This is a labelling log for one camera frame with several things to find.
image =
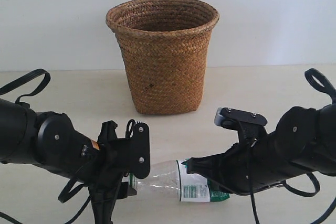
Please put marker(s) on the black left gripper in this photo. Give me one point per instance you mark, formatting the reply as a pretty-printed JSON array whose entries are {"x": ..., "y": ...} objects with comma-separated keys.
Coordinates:
[{"x": 99, "y": 171}]

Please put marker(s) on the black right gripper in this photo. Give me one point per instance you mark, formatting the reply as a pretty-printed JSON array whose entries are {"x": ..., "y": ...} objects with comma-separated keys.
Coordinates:
[{"x": 253, "y": 164}]

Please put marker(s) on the clear plastic bottle green label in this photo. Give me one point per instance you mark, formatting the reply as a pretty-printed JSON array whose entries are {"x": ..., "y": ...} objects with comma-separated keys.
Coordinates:
[{"x": 170, "y": 180}]

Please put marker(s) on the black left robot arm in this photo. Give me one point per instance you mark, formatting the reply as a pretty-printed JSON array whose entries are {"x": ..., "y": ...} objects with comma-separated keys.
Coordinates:
[{"x": 48, "y": 140}]

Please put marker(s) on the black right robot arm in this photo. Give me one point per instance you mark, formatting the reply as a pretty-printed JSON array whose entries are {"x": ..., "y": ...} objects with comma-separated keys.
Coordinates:
[{"x": 303, "y": 142}]

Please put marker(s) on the brown woven wicker basket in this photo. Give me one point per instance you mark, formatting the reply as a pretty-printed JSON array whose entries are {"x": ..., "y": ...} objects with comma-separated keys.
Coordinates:
[{"x": 164, "y": 45}]

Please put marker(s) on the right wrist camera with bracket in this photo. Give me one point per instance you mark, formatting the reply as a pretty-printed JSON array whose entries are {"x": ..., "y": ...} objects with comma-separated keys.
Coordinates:
[{"x": 231, "y": 119}]

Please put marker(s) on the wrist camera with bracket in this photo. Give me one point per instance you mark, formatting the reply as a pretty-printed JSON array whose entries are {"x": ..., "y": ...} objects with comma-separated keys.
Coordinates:
[
  {"x": 138, "y": 152},
  {"x": 231, "y": 119}
]

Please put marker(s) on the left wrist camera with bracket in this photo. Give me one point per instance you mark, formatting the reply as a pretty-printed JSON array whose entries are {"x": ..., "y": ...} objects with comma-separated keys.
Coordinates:
[{"x": 138, "y": 152}]

